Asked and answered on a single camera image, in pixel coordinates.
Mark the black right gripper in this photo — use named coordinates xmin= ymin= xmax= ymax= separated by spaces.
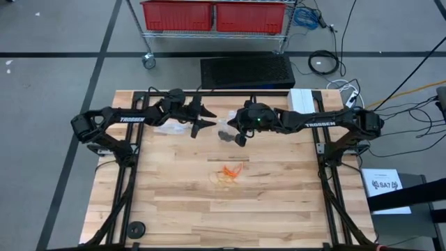
xmin=226 ymin=106 xmax=262 ymax=148

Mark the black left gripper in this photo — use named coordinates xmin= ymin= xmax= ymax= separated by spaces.
xmin=187 ymin=104 xmax=217 ymax=139

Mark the black perforated computer case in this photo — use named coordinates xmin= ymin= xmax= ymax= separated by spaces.
xmin=199 ymin=54 xmax=296 ymax=91

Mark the white box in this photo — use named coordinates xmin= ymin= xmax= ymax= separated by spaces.
xmin=286 ymin=88 xmax=316 ymax=111

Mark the cart caster wheel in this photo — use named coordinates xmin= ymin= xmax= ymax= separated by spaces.
xmin=141 ymin=52 xmax=157 ymax=70

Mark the red plastic bin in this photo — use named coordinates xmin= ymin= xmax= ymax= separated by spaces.
xmin=215 ymin=1 xmax=287 ymax=34
xmin=140 ymin=0 xmax=214 ymax=31

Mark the white power strip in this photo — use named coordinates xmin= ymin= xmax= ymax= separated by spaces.
xmin=345 ymin=89 xmax=360 ymax=107

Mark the black round disc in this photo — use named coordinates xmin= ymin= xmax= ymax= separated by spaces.
xmin=125 ymin=220 xmax=147 ymax=241

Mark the white printed paper sign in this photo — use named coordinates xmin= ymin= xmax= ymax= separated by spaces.
xmin=360 ymin=168 xmax=413 ymax=215

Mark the black flat bar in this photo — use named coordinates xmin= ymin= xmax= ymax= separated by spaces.
xmin=366 ymin=177 xmax=446 ymax=213

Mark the dark grey side table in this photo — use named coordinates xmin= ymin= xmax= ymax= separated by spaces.
xmin=368 ymin=172 xmax=446 ymax=251

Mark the black aluminium table frame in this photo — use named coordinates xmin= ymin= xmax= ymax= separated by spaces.
xmin=79 ymin=89 xmax=381 ymax=251

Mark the metal wire shelf cart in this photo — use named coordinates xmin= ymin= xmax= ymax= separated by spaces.
xmin=124 ymin=0 xmax=301 ymax=70

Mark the black cable coil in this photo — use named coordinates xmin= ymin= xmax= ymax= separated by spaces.
xmin=307 ymin=49 xmax=341 ymax=76

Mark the white cable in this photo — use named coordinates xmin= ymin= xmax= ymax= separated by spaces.
xmin=325 ymin=79 xmax=365 ymax=109

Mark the blue cable coil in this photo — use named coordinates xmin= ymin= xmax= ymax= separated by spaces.
xmin=292 ymin=6 xmax=321 ymax=31

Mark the yellow extension cable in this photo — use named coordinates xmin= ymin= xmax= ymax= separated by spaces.
xmin=364 ymin=79 xmax=446 ymax=109

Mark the long black cable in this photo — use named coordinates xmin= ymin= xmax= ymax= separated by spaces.
xmin=369 ymin=43 xmax=446 ymax=114

